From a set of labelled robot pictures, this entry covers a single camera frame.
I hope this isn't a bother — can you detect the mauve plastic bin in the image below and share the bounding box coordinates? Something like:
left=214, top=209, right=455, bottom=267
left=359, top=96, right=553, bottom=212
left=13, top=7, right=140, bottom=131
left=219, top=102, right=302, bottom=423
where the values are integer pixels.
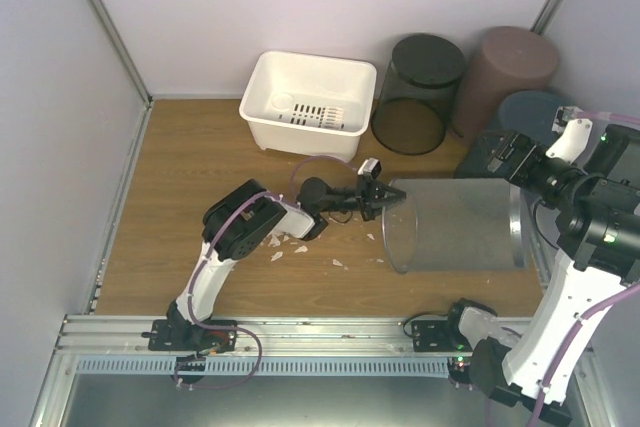
left=452, top=26, right=560, bottom=146

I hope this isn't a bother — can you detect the aluminium rail frame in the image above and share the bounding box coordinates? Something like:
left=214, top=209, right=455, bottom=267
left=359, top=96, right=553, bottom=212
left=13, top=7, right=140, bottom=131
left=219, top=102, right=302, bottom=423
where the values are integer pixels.
left=55, top=314, right=595, bottom=359

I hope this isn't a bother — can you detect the silver mesh wastebasket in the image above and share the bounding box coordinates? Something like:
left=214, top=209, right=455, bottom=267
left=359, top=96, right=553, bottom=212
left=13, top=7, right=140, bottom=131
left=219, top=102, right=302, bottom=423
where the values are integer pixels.
left=382, top=178, right=526, bottom=274

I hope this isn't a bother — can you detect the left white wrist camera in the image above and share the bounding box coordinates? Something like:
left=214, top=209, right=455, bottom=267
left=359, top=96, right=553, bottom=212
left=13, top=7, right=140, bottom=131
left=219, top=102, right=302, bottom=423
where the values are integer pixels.
left=357, top=157, right=382, bottom=179

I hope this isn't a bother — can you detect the black mesh wastebasket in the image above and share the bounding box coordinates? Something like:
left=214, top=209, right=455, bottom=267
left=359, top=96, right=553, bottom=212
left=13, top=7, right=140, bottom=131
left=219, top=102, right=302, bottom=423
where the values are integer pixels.
left=370, top=33, right=466, bottom=156

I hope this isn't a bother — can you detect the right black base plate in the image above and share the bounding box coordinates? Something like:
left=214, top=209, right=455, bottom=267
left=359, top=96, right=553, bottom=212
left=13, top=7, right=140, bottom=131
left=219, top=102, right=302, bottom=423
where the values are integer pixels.
left=400, top=312, right=472, bottom=353

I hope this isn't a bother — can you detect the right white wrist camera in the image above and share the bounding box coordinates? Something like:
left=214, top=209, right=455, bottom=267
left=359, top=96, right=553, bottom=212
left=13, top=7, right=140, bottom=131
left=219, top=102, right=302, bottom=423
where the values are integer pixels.
left=545, top=106, right=593, bottom=164

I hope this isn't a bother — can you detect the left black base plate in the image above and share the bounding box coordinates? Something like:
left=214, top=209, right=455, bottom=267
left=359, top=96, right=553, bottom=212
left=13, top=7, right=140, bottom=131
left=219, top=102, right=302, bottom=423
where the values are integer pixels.
left=141, top=319, right=237, bottom=353

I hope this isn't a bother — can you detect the white plastic tub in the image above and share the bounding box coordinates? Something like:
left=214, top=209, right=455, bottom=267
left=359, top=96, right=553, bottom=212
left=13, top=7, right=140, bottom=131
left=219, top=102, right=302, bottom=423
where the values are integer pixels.
left=239, top=51, right=377, bottom=162

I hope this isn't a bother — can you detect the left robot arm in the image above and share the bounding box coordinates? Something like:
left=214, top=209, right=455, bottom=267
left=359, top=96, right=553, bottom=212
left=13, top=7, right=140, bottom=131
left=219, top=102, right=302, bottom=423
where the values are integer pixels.
left=157, top=173, right=406, bottom=351

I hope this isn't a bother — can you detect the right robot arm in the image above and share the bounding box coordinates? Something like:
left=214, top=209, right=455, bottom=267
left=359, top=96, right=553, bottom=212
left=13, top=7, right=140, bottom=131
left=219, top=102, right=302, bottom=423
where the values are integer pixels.
left=442, top=119, right=639, bottom=426

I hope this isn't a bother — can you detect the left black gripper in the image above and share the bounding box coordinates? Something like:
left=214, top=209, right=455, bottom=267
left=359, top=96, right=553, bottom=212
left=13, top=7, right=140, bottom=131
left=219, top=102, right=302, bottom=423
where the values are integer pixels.
left=324, top=176, right=406, bottom=223

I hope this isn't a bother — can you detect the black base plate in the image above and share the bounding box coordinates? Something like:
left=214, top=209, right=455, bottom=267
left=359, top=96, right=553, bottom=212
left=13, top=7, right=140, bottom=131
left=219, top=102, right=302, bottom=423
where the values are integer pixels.
left=141, top=319, right=237, bottom=353
left=400, top=312, right=472, bottom=353

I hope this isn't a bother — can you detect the dark grey plastic bin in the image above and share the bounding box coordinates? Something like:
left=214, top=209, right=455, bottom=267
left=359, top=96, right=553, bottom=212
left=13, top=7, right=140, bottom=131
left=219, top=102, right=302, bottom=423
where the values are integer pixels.
left=453, top=90, right=566, bottom=178

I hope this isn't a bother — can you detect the grey slotted cable duct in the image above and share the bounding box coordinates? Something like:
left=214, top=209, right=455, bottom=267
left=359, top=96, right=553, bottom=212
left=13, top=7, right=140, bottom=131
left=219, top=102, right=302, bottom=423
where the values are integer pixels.
left=76, top=355, right=449, bottom=378

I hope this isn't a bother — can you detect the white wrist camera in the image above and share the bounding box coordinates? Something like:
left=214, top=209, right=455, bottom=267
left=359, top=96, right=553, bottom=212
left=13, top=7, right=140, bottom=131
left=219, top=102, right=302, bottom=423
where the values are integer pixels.
left=357, top=157, right=382, bottom=179
left=545, top=106, right=593, bottom=164

